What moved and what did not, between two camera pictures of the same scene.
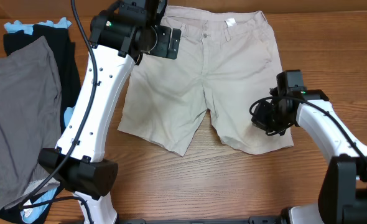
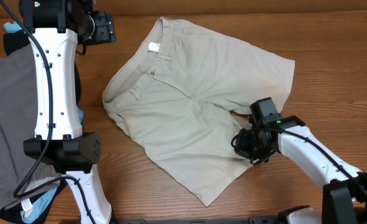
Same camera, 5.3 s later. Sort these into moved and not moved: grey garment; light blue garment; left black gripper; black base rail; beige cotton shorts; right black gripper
Moved: beige cotton shorts; right black gripper; left black gripper
Not moved: black base rail; grey garment; light blue garment
